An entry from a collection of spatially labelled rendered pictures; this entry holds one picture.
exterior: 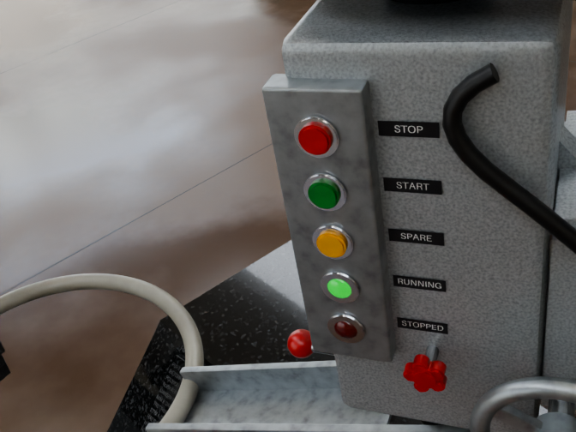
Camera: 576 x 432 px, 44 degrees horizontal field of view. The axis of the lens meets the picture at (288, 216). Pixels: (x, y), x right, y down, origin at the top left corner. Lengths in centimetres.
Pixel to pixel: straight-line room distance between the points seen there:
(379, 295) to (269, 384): 48
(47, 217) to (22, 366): 99
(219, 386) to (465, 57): 76
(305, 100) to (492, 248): 19
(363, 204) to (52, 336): 239
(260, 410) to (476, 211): 59
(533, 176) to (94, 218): 302
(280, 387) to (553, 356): 50
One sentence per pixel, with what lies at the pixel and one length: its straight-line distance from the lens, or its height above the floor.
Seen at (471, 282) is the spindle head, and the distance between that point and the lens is 63.
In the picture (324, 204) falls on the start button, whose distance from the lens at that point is 58.
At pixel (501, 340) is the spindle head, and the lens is 67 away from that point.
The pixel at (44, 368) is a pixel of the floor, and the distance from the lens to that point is 279.
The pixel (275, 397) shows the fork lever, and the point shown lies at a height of 97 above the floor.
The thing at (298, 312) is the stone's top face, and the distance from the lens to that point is 136.
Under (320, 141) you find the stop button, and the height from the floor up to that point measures 152.
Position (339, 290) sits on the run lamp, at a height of 136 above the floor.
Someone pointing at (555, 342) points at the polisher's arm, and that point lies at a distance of 68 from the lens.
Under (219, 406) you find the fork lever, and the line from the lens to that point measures 113.
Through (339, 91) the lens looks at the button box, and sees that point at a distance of 53.
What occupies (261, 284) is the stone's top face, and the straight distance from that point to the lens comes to 144.
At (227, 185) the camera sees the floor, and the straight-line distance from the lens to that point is 341.
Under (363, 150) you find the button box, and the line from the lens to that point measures 55.
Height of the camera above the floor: 178
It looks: 35 degrees down
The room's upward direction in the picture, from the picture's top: 11 degrees counter-clockwise
